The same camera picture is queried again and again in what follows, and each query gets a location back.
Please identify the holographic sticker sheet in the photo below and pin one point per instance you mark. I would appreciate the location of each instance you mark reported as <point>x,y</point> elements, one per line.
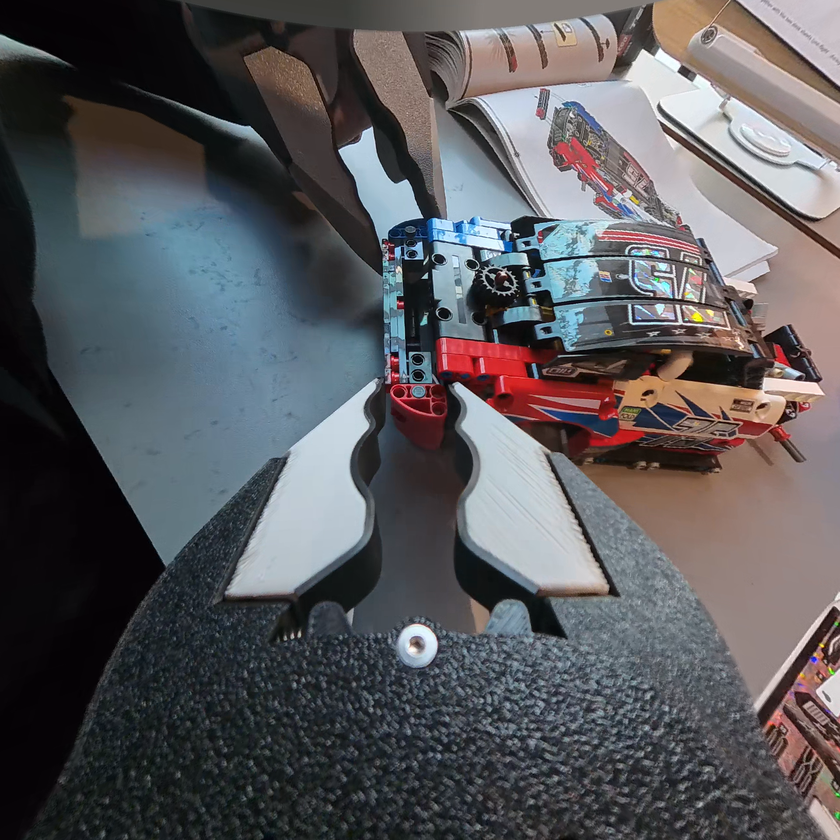
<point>807,722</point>

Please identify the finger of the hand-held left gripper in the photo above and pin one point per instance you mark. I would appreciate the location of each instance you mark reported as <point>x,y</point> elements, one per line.
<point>400,98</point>
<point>295,118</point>

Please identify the printed instruction sheet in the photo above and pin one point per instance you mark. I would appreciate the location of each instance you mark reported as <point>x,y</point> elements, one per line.
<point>800,26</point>

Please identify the grey desk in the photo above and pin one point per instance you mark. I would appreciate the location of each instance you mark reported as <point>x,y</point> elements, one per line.
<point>197,328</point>

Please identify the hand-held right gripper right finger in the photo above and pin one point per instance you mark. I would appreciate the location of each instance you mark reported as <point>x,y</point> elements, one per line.
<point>525,518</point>

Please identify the instruction booklet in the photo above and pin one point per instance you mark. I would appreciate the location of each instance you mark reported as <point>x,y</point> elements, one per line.
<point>623,197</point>

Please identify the red blue black brick car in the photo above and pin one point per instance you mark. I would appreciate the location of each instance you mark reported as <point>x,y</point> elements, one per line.
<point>590,315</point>

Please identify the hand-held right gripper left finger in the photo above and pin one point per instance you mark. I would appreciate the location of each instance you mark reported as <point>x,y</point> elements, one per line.
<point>315,518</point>

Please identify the black toy set box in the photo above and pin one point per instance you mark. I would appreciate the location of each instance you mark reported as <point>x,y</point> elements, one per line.
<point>636,33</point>

